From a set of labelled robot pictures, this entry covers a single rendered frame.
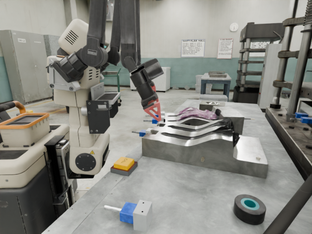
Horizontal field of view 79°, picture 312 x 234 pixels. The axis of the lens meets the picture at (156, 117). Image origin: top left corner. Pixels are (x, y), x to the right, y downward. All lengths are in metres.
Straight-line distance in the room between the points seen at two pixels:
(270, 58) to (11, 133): 4.86
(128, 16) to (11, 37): 5.75
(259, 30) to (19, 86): 6.30
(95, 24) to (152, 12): 7.88
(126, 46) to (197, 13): 7.55
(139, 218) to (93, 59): 0.53
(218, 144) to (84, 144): 0.63
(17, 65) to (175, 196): 6.01
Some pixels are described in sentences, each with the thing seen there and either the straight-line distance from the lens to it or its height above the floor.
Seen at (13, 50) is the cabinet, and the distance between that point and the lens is 6.40.
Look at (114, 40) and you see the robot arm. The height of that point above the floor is 1.33.
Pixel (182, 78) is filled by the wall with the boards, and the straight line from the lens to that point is 8.16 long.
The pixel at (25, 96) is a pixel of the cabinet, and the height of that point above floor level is 0.23.
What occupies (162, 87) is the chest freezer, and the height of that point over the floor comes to 0.19.
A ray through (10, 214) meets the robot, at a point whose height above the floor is 0.56.
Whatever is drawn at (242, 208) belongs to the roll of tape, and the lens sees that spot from 0.62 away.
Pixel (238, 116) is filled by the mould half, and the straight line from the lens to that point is 1.19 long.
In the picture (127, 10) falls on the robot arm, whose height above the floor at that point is 1.38.
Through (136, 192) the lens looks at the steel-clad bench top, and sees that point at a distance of 0.68.
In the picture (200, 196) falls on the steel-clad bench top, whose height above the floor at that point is 0.80.
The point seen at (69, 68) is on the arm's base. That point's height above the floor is 1.19.
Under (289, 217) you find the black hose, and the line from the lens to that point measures 0.61.
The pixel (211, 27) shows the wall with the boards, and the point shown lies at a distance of 8.11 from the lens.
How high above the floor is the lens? 1.22
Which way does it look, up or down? 17 degrees down
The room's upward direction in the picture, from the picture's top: straight up
